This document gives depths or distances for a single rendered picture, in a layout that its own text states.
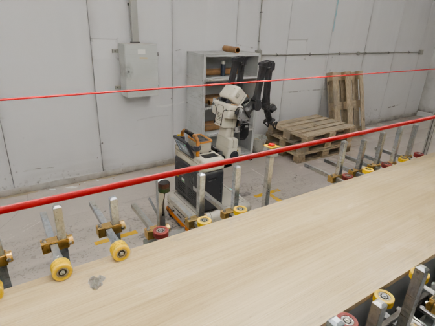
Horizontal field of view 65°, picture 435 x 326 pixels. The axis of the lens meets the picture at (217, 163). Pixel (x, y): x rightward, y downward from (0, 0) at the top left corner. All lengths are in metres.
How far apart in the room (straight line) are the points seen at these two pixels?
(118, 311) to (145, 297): 0.11
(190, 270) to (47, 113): 3.07
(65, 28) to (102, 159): 1.56
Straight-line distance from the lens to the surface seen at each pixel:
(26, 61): 4.16
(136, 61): 4.17
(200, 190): 1.94
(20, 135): 4.31
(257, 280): 1.57
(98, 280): 1.58
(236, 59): 3.42
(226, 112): 3.10
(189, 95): 4.68
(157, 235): 1.81
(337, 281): 1.66
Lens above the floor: 1.93
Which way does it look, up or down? 23 degrees down
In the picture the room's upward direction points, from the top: 3 degrees clockwise
